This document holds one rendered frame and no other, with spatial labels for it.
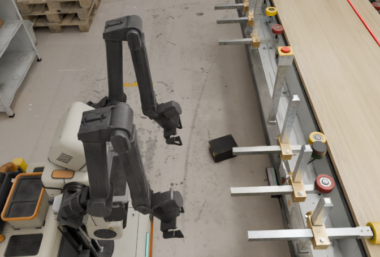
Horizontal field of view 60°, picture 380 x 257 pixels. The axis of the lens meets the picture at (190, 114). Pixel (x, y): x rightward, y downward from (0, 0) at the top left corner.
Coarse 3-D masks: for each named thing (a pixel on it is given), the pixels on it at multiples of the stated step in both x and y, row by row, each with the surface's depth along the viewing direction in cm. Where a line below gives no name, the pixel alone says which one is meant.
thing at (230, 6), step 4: (232, 4) 272; (236, 4) 272; (240, 4) 271; (264, 4) 270; (216, 8) 272; (220, 8) 272; (224, 8) 272; (228, 8) 272; (232, 8) 272; (236, 8) 272
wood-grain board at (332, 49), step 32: (288, 0) 257; (320, 0) 255; (352, 0) 252; (288, 32) 226; (320, 32) 225; (352, 32) 223; (320, 64) 201; (352, 64) 200; (320, 96) 182; (352, 96) 181; (320, 128) 169; (352, 128) 165; (352, 160) 152; (352, 192) 141
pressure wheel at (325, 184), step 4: (320, 176) 146; (324, 176) 146; (328, 176) 146; (316, 180) 145; (320, 180) 145; (324, 180) 145; (328, 180) 145; (332, 180) 145; (316, 184) 145; (320, 184) 144; (324, 184) 144; (328, 184) 144; (332, 184) 143; (316, 188) 146; (320, 188) 143; (324, 188) 142; (328, 188) 142; (332, 188) 142; (324, 192) 144; (328, 192) 144
